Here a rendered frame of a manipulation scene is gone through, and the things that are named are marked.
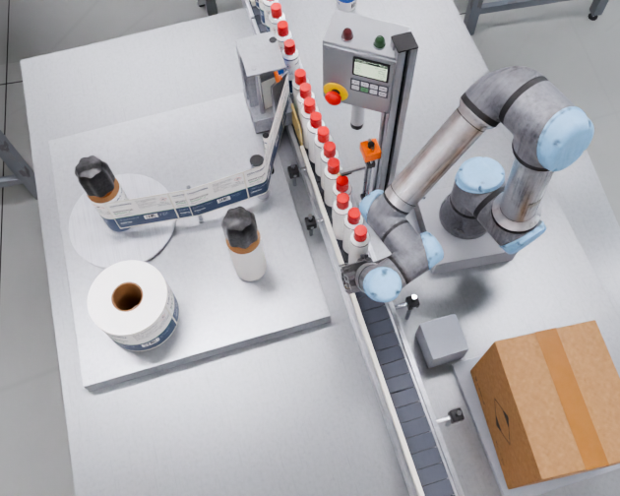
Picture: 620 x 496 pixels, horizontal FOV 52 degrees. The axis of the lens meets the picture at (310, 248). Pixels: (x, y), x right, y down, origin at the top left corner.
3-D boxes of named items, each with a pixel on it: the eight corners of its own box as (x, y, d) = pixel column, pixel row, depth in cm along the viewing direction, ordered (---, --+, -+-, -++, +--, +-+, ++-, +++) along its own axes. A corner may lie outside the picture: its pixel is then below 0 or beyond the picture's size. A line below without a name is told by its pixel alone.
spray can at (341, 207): (329, 228, 182) (329, 193, 163) (345, 221, 183) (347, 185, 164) (337, 243, 180) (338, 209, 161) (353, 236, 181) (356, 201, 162)
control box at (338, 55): (334, 67, 155) (335, 8, 138) (402, 84, 152) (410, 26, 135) (321, 99, 151) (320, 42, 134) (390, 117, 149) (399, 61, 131)
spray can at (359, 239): (345, 256, 178) (348, 222, 160) (364, 252, 178) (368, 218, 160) (349, 273, 176) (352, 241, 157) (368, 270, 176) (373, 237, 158)
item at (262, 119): (244, 98, 202) (233, 40, 178) (283, 89, 203) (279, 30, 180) (255, 133, 196) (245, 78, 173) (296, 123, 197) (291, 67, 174)
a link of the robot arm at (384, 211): (495, 34, 123) (344, 211, 147) (533, 70, 118) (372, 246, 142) (518, 47, 132) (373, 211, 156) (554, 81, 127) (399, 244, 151)
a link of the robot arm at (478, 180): (475, 171, 176) (485, 143, 164) (507, 207, 171) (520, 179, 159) (440, 192, 173) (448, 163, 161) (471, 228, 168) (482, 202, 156)
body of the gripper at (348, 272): (338, 263, 162) (345, 268, 150) (369, 254, 163) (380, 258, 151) (344, 292, 163) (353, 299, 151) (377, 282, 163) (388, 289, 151)
